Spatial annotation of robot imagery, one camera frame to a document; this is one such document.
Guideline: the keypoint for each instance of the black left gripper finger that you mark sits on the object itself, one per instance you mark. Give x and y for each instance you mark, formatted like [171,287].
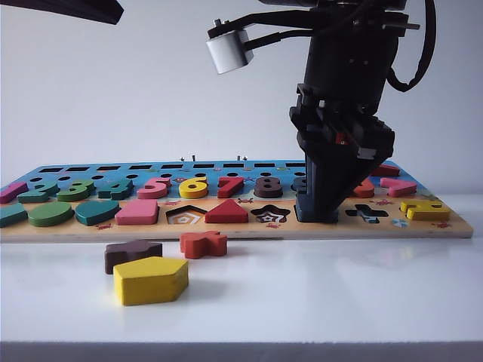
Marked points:
[56,7]

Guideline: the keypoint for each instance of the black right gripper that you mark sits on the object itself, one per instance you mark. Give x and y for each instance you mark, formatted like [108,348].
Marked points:
[320,128]

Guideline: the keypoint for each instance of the dark blue square block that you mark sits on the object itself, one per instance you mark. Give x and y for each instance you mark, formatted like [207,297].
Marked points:
[302,207]

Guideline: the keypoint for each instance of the slate number nine piece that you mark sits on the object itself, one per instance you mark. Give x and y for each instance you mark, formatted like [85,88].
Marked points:
[299,184]

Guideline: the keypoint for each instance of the orange number ten piece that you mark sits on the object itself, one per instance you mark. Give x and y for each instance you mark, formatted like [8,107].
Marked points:
[362,190]

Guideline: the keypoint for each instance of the brown number eight piece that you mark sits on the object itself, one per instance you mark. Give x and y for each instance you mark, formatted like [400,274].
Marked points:
[268,191]

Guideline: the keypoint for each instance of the red minus sign piece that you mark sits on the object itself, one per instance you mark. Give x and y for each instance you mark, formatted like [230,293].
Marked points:
[386,170]

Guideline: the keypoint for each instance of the pink greater-than sign piece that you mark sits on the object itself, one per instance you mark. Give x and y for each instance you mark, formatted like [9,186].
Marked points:
[400,186]

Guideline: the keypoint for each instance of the red number seven piece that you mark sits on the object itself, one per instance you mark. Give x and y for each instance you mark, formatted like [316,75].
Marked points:
[231,185]

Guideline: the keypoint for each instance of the red triangle block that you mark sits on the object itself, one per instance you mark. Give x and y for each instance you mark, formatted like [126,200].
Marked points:
[226,214]

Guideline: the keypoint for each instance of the yellow equals sign piece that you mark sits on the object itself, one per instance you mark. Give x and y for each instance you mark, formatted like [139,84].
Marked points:
[424,212]

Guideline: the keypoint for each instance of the yellow number six piece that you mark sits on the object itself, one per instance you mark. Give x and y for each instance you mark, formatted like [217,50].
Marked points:
[191,191]

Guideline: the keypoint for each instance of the orange cross block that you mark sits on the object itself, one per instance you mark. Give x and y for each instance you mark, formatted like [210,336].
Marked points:
[202,245]

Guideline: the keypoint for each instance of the pink number five piece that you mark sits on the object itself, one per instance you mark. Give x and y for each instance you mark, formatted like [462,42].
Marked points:
[152,191]

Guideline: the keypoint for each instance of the colourful wooden puzzle board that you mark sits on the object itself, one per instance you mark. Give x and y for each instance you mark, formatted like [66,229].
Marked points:
[151,230]

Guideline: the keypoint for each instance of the green number three piece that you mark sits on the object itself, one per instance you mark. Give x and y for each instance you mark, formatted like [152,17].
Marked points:
[75,192]

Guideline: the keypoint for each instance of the teal number two piece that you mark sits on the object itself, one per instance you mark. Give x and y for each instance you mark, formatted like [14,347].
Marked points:
[37,194]

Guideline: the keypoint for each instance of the magenta number one piece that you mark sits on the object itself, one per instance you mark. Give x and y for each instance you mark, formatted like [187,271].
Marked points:
[13,192]

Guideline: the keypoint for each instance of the pink trapezoid block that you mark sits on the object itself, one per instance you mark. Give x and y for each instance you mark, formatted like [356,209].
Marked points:
[136,213]

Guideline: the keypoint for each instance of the dark green number four piece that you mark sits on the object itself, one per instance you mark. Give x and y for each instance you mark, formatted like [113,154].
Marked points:
[119,189]

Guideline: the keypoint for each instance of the yellow pentagon block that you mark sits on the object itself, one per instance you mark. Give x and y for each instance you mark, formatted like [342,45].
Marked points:
[151,281]

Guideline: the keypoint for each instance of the green oval block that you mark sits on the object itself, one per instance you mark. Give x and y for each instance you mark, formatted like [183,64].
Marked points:
[51,215]

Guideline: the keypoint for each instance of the brown star block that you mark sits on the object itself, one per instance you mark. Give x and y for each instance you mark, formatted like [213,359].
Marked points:
[128,250]

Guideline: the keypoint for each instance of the teal heart block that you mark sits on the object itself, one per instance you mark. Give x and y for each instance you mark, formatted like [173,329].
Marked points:
[96,213]

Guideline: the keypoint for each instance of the teal rectangle block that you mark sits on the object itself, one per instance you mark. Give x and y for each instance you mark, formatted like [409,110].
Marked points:
[13,215]

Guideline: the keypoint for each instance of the silver cylindrical wrist camera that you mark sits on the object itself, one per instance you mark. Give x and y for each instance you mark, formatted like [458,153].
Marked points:
[230,49]

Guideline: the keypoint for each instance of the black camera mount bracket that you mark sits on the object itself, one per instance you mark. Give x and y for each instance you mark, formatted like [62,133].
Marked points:
[279,22]

